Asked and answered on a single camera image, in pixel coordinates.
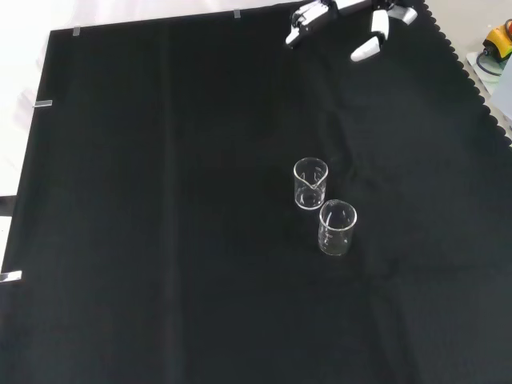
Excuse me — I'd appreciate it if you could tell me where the clear glass beaker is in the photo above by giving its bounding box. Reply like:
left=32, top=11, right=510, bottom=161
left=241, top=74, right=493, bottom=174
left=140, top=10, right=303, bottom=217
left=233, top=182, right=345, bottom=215
left=318, top=198, right=358, bottom=257
left=293, top=157, right=329, bottom=210

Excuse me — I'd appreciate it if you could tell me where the black bench cloth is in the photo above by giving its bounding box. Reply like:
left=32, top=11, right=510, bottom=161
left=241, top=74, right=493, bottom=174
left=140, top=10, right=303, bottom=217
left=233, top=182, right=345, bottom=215
left=0, top=0, right=512, bottom=384

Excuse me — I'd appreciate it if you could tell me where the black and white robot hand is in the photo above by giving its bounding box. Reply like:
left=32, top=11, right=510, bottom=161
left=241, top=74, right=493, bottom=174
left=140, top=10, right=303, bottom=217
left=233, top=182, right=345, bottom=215
left=284, top=0, right=419, bottom=63

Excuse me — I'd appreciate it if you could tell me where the pale board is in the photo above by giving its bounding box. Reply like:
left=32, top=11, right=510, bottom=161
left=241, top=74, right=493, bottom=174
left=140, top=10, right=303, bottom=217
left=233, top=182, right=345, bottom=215
left=464, top=50, right=501, bottom=96

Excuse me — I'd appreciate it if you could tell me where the yellow stop button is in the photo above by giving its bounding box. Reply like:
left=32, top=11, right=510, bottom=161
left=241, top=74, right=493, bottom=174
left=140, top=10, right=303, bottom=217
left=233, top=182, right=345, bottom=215
left=482, top=18, right=512, bottom=62

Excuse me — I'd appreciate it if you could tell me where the pale grey box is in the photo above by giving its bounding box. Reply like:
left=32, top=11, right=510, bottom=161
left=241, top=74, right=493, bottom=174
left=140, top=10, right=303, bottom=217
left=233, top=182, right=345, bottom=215
left=491, top=59, right=512, bottom=123

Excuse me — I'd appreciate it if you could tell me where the coiled grey cable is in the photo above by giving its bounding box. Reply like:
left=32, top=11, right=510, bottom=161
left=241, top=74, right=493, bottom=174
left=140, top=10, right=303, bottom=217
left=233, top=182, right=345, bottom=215
left=475, top=51, right=503, bottom=78

